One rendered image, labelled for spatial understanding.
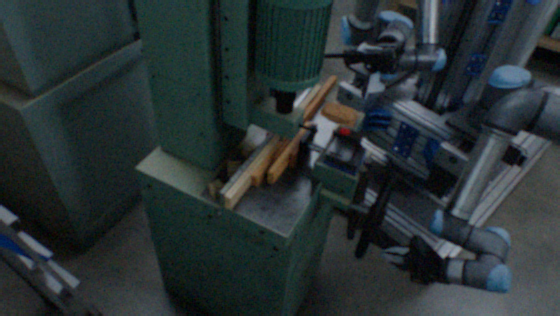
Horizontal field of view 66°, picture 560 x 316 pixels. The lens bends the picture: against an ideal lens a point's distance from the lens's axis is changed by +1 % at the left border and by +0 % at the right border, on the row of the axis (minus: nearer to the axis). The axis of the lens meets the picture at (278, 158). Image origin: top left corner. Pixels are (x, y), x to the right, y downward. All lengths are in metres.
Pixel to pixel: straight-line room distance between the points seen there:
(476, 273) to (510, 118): 0.42
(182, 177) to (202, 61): 0.43
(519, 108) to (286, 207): 0.66
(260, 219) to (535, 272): 1.71
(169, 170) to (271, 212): 0.41
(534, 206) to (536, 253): 0.34
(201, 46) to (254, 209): 0.45
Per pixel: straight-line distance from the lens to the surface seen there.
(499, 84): 1.70
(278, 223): 1.17
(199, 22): 1.10
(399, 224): 2.14
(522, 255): 2.61
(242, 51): 1.12
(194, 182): 1.40
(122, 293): 2.15
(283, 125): 1.23
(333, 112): 1.50
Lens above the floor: 1.85
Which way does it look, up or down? 45 degrees down
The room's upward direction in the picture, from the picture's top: 6 degrees clockwise
